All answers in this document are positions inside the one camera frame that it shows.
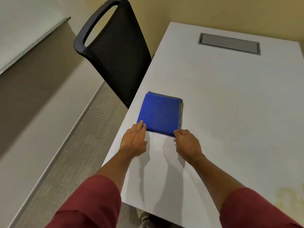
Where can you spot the person's left hand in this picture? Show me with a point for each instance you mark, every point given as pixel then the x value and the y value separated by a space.
pixel 133 141

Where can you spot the person's right hand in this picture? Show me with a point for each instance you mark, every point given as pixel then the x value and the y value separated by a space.
pixel 188 144

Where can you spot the person's left fingers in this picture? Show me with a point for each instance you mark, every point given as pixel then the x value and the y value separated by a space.
pixel 140 127

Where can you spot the person's right thumb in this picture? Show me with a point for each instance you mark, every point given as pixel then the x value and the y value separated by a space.
pixel 175 140

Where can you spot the blue cloth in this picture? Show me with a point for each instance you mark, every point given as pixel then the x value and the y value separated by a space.
pixel 160 113

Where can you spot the person's left forearm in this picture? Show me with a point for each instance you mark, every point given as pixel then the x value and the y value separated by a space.
pixel 104 187

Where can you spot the person's right forearm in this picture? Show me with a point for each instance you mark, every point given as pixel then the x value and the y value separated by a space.
pixel 232 194

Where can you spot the black mesh office chair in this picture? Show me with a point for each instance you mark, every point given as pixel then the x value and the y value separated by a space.
pixel 114 52

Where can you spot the person's shoe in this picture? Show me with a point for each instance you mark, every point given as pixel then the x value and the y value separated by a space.
pixel 144 219

